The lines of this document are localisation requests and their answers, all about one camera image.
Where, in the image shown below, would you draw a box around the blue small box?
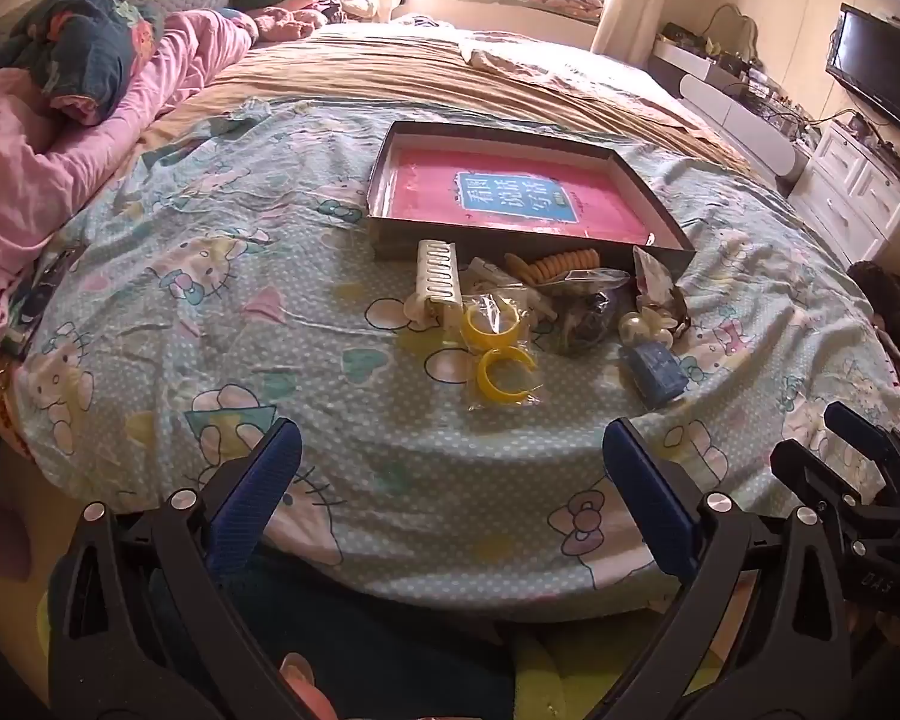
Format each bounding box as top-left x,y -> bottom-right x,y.
621,341 -> 689,410

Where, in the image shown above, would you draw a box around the bagged red ball earrings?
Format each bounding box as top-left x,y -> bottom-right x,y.
634,247 -> 691,337

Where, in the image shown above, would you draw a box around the bagged dark beaded jewelry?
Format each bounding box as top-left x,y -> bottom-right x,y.
541,268 -> 632,356

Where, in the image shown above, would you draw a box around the tan spiral hair tie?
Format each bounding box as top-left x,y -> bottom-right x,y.
502,247 -> 602,286

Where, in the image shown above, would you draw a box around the bagged yellow hoop earrings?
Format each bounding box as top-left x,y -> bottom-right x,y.
460,293 -> 543,410

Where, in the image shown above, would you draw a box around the bagged white lace accessory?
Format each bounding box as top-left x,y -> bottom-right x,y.
460,257 -> 557,322

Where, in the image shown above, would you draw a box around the cream hair claw clip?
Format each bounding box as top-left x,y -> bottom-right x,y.
403,239 -> 463,330

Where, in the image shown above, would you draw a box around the pearl hair clip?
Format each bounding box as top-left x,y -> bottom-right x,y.
617,307 -> 678,349

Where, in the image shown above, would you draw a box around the white drawer cabinet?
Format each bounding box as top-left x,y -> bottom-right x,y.
788,121 -> 900,271

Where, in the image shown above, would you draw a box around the white long low cabinet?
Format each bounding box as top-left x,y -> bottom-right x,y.
647,37 -> 806,197

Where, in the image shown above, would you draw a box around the pink book in tray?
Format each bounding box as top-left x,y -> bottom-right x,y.
382,148 -> 655,244

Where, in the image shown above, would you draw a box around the hello kitty bed sheet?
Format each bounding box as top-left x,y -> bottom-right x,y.
13,99 -> 900,619

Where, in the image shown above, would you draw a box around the dark cardboard tray box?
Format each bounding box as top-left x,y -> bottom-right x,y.
367,121 -> 696,277

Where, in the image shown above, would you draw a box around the pink quilt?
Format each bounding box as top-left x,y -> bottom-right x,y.
0,10 -> 258,337

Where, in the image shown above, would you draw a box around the pink patterned cloth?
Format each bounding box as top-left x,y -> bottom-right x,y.
457,31 -> 704,130

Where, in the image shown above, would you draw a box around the cream curtain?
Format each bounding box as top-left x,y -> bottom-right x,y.
590,0 -> 665,67

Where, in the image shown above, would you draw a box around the tan bed cover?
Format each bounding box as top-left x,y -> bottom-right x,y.
136,25 -> 754,177

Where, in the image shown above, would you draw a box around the dark floral pillow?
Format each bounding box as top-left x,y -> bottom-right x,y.
0,0 -> 164,127

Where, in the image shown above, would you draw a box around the wall mounted black television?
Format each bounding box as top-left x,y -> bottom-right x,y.
826,4 -> 900,128

